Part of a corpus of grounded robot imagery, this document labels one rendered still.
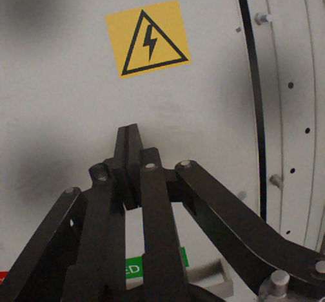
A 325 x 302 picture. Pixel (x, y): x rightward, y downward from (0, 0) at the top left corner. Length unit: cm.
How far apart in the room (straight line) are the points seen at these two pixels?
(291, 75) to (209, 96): 12
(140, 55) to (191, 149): 9
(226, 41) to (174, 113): 7
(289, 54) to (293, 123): 8
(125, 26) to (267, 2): 16
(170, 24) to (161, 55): 2
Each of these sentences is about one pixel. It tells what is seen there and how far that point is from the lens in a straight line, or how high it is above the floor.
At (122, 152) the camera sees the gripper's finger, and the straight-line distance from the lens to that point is 16.
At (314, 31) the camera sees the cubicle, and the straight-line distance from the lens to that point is 32.
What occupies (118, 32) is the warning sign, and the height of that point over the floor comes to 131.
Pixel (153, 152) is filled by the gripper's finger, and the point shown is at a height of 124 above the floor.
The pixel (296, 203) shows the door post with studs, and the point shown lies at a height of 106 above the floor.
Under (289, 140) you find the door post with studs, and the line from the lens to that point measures 33.
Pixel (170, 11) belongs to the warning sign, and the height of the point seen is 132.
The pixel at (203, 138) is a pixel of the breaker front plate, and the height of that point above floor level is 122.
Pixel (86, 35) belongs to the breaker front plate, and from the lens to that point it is 20.
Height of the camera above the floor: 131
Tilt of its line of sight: 22 degrees down
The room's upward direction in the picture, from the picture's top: 13 degrees counter-clockwise
